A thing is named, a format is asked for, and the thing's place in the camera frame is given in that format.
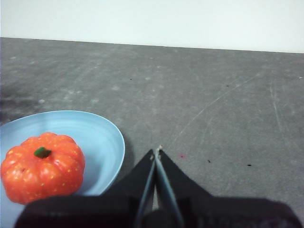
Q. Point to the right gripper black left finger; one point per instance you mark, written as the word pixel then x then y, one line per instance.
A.
pixel 95 211

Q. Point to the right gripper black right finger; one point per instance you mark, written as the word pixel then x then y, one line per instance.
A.
pixel 225 213

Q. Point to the orange toy pumpkin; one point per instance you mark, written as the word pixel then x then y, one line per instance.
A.
pixel 42 175

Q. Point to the light blue round plate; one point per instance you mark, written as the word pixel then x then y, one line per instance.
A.
pixel 99 152

